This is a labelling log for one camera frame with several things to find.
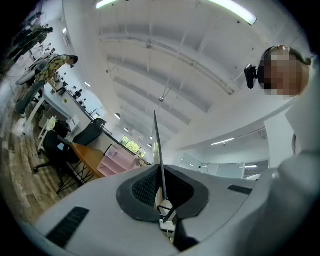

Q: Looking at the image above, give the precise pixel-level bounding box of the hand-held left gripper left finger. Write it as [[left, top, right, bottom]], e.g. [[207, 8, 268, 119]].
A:
[[21, 163, 180, 256]]

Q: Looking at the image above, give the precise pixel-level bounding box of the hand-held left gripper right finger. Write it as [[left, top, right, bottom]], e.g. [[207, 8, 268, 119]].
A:
[[163, 164, 261, 252]]

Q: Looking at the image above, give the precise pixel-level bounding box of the pink mesh tray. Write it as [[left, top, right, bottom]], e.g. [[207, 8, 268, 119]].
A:
[[96, 146, 151, 178]]

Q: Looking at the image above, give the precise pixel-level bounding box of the white and grey book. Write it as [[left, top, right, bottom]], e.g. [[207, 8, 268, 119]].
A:
[[151, 110, 169, 201]]

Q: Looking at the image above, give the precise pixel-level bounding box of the wooden table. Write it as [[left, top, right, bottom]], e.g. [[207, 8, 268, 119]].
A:
[[56, 142, 106, 195]]

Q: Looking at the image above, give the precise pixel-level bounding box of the window with green view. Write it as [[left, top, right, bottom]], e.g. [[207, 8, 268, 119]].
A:
[[119, 135, 148, 158]]

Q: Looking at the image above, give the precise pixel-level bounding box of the black mesh office chair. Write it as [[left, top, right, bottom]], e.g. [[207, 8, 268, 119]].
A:
[[33, 118, 108, 176]]

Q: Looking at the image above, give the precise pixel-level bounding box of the black bag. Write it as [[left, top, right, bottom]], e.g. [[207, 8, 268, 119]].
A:
[[53, 120, 72, 138]]

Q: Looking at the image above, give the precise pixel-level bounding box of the yellow-green plastic bag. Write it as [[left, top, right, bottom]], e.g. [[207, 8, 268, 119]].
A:
[[48, 116, 61, 131]]

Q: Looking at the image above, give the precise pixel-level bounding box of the white office desk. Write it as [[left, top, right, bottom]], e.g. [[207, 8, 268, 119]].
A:
[[22, 83, 101, 136]]

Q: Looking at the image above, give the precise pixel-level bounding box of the person's beige shirt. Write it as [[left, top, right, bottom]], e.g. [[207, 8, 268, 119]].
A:
[[284, 52, 320, 155]]

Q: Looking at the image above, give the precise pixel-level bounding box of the person's head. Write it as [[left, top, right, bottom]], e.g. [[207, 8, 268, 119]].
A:
[[257, 44, 313, 99]]

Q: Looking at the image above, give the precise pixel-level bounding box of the long ceiling light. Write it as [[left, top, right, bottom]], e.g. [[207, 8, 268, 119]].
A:
[[206, 0, 258, 26], [96, 0, 119, 10]]

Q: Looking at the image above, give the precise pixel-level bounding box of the black head-mounted camera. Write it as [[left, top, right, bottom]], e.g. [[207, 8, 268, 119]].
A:
[[244, 63, 259, 90]]

